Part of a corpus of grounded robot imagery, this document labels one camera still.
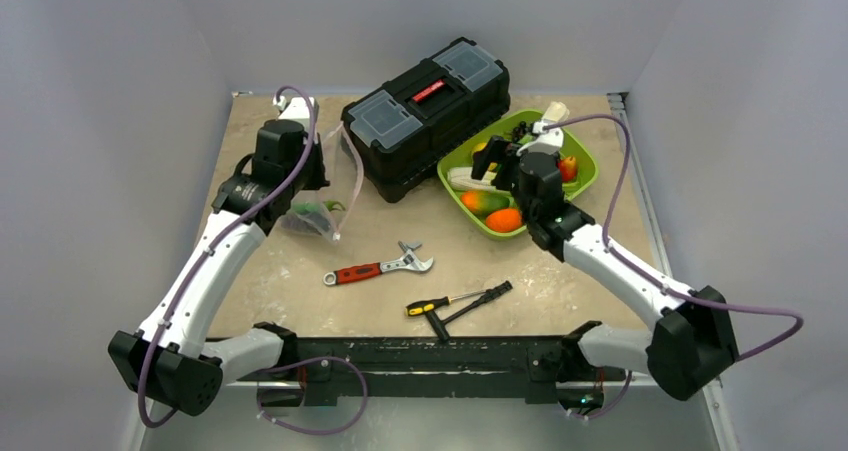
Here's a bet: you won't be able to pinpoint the toy orange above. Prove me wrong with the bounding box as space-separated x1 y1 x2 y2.
484 208 523 234

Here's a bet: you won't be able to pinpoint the toy green bean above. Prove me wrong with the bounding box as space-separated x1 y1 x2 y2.
291 200 347 214

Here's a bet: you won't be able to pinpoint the clear zip top bag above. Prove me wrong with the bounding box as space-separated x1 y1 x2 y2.
278 123 364 244

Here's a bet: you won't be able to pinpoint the toy purple eggplant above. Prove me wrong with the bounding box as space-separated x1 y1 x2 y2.
280 211 334 235

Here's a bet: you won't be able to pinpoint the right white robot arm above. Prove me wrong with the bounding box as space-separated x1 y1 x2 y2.
472 136 740 401

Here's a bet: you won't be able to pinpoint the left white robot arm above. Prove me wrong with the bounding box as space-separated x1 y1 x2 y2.
108 119 329 416

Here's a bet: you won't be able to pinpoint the green plastic tray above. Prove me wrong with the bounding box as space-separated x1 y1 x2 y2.
436 109 599 241

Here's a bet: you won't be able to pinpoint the toy black grapes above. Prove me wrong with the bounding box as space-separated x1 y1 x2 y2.
508 121 536 145

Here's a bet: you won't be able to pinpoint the toy leek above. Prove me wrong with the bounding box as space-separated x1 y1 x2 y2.
446 167 498 192

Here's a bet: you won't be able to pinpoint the toy mango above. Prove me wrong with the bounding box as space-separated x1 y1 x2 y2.
459 190 510 216

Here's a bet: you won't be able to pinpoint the toy bok choy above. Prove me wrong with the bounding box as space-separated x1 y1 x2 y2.
541 101 570 124

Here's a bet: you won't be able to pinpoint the black plastic toolbox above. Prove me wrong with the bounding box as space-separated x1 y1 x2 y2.
341 37 511 203

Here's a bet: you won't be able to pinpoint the yellow black screwdriver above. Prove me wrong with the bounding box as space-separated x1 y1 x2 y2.
405 291 484 317

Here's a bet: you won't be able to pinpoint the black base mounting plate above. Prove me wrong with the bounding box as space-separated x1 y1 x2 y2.
248 324 626 409

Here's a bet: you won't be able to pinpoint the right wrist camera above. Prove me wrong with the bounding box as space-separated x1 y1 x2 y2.
517 121 565 157

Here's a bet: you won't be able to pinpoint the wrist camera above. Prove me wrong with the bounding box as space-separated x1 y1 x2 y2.
517 121 565 157
272 97 320 130

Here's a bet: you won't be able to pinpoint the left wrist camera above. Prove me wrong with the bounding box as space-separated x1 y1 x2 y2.
272 97 320 130

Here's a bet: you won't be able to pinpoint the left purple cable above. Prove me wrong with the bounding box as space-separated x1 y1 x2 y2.
137 86 318 429

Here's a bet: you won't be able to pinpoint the aluminium frame rail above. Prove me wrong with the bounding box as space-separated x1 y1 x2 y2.
621 128 740 450

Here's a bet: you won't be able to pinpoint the red handled adjustable wrench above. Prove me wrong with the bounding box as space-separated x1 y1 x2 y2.
322 241 434 286

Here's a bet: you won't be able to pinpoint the black T-handle tool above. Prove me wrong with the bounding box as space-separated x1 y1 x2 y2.
423 281 513 342

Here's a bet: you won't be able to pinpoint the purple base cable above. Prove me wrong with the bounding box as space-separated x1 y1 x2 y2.
256 356 370 438

